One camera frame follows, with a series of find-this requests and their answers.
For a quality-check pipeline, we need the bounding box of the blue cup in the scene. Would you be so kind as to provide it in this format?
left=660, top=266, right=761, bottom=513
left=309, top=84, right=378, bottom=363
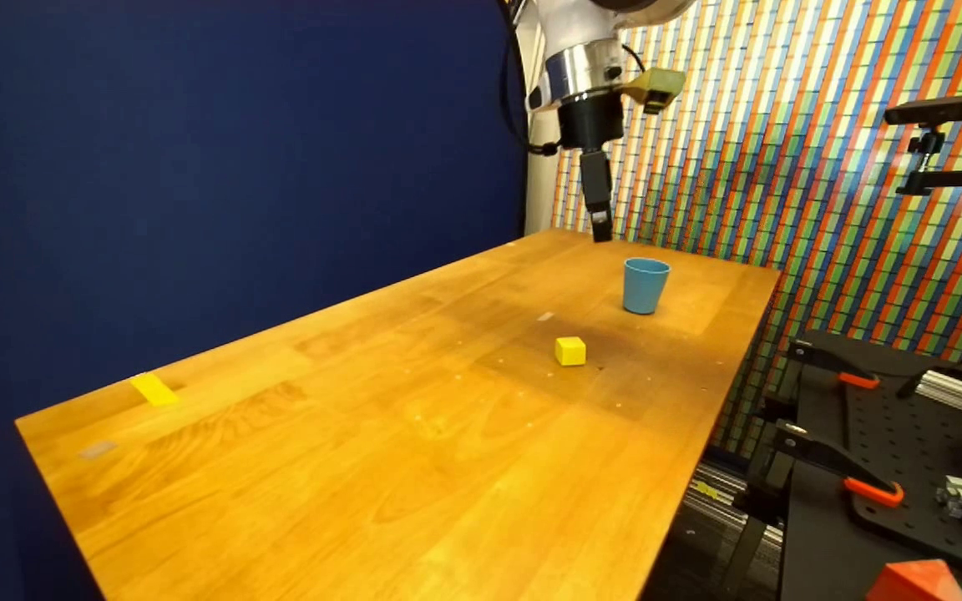
left=622, top=257, right=672, bottom=316

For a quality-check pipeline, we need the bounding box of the red orange block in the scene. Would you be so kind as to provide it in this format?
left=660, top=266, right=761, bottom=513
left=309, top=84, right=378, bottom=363
left=864, top=558, right=962, bottom=601

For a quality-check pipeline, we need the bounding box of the yellow tape strip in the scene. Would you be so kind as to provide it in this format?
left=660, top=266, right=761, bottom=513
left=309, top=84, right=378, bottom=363
left=129, top=371, right=180, bottom=408

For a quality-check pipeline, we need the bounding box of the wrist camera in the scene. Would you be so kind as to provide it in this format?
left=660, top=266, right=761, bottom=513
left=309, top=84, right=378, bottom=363
left=621, top=68, right=688, bottom=115

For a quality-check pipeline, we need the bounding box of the black clamp with orange handle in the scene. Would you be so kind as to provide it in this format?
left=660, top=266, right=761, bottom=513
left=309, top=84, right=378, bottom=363
left=785, top=340, right=882, bottom=391
left=772, top=419, right=906, bottom=509

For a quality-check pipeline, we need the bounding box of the camera on mount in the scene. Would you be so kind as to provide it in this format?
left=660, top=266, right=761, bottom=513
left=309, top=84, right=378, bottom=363
left=883, top=92, right=962, bottom=202

